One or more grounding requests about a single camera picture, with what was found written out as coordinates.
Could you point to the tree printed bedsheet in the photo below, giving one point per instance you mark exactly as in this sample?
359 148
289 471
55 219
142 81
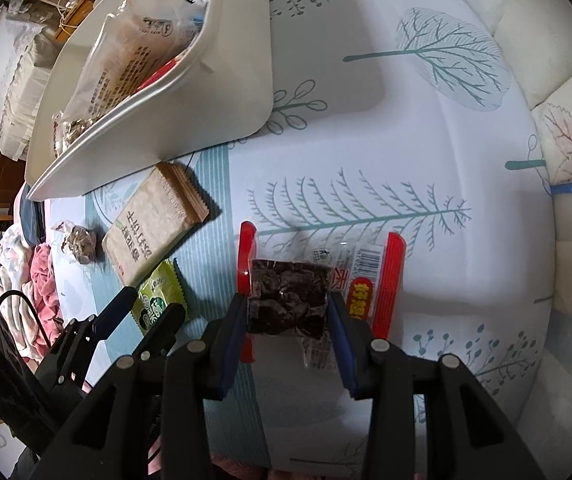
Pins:
341 110

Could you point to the white plastic bin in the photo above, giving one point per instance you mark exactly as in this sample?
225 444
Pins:
191 125

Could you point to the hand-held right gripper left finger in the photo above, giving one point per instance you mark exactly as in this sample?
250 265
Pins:
233 355

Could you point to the pale padded headboard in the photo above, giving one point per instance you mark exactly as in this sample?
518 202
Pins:
531 25

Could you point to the white floral cloth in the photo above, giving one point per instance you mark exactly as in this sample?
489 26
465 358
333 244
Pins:
6 260

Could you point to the small clear bag of nuts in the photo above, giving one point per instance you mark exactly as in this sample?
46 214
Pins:
73 132
78 245

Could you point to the green snack packet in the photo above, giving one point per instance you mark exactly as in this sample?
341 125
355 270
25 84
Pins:
158 290

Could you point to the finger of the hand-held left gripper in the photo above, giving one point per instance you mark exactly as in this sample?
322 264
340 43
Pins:
168 325
116 312

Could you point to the large pale biscuit packet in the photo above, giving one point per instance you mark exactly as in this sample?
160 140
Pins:
126 60

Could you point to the blue grey cloth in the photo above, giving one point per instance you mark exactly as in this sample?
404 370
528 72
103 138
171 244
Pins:
28 215

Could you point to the red edged snack packet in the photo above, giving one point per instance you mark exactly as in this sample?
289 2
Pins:
391 285

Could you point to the brown kraft paper packet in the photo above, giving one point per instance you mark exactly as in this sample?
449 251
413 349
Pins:
151 220

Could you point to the wooden desk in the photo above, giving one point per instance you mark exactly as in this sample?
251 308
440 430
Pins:
81 10

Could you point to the grey cloth cover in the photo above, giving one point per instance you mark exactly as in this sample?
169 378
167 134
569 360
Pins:
11 85

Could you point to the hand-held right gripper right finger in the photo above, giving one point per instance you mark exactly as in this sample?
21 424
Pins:
346 360

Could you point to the dark dried fruit packet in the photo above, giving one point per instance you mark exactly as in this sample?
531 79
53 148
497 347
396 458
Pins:
286 295

